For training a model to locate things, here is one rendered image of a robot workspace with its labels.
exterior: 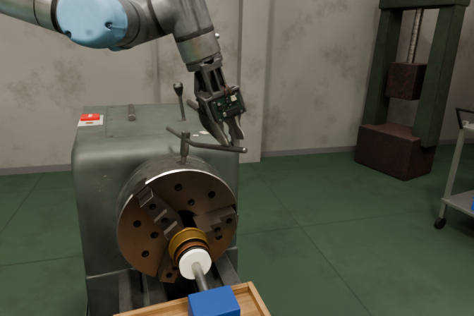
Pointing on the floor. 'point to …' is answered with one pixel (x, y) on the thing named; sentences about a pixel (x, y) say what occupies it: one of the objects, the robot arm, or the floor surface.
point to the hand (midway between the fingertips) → (231, 145)
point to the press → (412, 70)
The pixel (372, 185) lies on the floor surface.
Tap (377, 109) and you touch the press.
